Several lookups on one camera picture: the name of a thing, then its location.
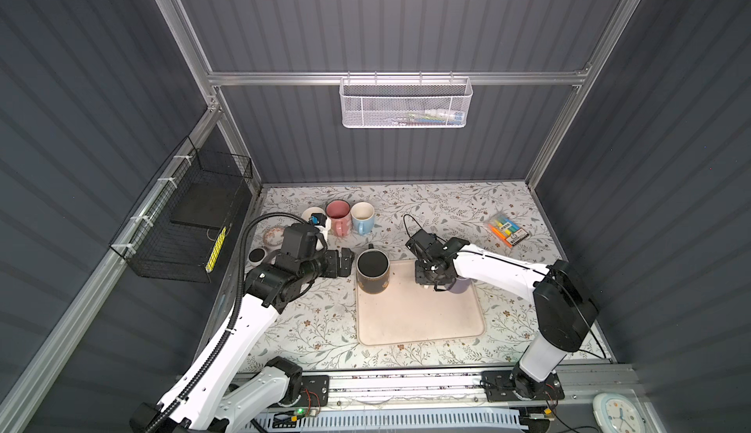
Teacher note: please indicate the white perforated cable tray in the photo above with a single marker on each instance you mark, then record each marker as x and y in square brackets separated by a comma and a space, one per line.
[495, 419]

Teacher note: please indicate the black wire basket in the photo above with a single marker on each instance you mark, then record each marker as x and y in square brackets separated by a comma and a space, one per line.
[170, 235]

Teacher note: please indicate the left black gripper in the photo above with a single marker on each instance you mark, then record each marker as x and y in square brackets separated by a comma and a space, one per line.
[332, 269]

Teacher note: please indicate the floral table cover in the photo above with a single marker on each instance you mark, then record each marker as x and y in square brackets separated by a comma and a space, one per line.
[318, 332]

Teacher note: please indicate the black mug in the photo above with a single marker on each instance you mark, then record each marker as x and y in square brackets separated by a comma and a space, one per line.
[373, 271]

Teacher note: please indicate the light green mug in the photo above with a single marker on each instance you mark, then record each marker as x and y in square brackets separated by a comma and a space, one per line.
[311, 215]

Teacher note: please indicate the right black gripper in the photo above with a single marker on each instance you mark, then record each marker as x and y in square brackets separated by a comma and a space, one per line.
[420, 279]

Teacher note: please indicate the tape roll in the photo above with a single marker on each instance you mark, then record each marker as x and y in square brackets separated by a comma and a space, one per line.
[273, 237]

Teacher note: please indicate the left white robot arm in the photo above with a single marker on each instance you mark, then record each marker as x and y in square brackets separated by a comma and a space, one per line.
[202, 399]

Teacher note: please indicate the pink patterned mug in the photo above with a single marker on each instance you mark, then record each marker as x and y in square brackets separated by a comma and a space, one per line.
[338, 212]

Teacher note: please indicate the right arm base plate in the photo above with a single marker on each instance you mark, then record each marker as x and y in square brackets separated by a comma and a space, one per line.
[496, 386]

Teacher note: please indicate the purple mug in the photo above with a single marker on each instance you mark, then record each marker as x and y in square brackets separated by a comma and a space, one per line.
[461, 285]

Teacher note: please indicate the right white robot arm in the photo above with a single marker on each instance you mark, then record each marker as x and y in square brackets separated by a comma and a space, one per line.
[565, 308]

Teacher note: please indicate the colourful marker box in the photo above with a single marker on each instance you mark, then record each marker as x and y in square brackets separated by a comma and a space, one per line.
[506, 229]

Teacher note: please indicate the beige drying mat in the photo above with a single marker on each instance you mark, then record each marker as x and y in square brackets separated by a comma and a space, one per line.
[405, 312]

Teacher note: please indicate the white wire basket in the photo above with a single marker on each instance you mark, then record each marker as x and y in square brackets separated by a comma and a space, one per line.
[370, 103]

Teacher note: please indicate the white analog clock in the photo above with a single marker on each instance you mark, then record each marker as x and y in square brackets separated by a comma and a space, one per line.
[615, 413]

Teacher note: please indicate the small magenta cup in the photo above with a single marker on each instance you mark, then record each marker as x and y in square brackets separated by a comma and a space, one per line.
[256, 256]

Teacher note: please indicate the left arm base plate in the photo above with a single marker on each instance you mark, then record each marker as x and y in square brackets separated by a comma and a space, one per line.
[307, 392]

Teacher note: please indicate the tubes in white basket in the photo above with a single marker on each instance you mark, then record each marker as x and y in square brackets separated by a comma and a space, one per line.
[441, 117]

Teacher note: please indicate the light blue mug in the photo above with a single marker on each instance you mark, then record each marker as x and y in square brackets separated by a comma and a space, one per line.
[363, 216]

